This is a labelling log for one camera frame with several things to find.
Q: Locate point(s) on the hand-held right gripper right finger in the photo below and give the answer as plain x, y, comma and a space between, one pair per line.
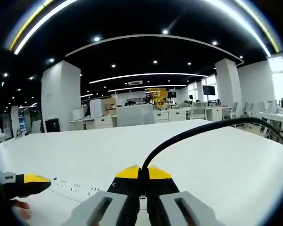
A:
165, 202

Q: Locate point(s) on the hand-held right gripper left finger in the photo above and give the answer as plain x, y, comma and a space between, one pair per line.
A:
122, 202

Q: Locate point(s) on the white USB port socket strip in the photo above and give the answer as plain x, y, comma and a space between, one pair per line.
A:
63, 188

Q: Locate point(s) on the white office desk with drawers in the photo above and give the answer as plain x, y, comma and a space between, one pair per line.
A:
172, 115
103, 122

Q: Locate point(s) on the person's left hand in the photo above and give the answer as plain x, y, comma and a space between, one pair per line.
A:
21, 203

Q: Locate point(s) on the black box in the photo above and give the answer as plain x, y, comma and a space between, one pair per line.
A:
52, 125

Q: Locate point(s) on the white box appliance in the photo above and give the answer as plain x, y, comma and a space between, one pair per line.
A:
97, 108

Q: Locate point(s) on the brown cardboard box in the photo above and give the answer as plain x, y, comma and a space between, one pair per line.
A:
110, 106

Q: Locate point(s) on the yellow machine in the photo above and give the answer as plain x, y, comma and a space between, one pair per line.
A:
158, 94

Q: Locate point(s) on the black screen on stand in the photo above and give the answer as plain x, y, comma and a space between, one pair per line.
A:
208, 90

